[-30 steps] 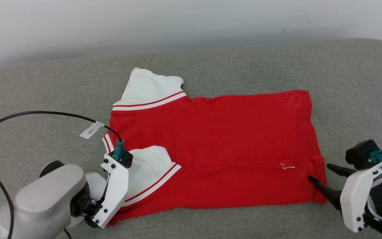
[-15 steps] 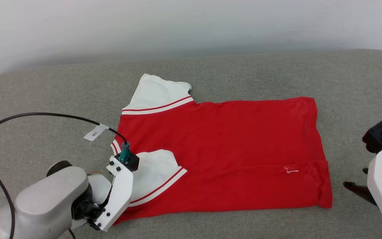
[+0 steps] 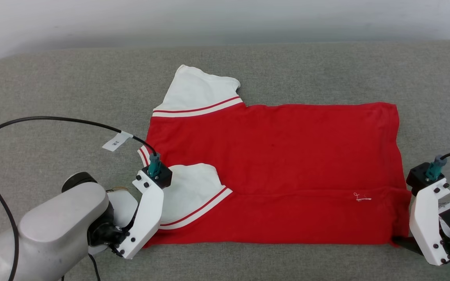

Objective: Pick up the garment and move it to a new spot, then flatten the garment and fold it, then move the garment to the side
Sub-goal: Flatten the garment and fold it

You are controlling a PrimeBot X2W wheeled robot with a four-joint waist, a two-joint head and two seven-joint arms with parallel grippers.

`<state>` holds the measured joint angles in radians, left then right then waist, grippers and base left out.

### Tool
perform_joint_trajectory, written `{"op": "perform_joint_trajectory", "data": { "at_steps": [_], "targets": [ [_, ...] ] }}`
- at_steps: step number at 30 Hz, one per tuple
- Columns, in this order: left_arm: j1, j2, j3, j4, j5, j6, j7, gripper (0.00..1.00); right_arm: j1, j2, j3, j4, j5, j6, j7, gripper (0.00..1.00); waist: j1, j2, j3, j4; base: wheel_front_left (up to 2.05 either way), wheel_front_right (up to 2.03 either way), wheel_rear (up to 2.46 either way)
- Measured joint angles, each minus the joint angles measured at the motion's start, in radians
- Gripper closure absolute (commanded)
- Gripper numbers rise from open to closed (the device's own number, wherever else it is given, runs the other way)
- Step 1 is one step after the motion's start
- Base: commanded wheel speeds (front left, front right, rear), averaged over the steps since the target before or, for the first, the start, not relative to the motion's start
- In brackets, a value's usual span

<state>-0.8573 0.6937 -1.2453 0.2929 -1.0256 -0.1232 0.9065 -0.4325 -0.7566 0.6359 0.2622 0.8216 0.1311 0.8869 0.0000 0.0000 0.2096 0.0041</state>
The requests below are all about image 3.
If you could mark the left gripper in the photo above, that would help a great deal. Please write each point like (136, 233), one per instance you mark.
(106, 234)

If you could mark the white left camera bracket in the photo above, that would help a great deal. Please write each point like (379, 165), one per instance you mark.
(147, 218)

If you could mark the teal camera connector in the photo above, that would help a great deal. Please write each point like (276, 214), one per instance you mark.
(433, 169)
(154, 166)

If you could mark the white right camera bracket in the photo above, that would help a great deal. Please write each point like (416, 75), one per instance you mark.
(424, 222)

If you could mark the teal left camera connector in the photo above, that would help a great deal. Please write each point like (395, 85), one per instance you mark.
(154, 166)

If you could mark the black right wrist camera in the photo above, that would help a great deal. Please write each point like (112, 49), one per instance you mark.
(418, 177)

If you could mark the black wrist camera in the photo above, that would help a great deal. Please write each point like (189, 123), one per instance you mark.
(418, 177)
(164, 177)

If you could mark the white camera bracket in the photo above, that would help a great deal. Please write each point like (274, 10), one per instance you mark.
(424, 222)
(147, 218)

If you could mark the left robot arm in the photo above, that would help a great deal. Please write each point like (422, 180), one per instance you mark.
(53, 230)

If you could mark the red and white polo shirt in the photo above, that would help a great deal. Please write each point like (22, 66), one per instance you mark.
(287, 156)

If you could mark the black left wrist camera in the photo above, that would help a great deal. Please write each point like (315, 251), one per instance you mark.
(164, 177)

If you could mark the teal right camera connector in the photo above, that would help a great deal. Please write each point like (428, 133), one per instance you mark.
(433, 169)

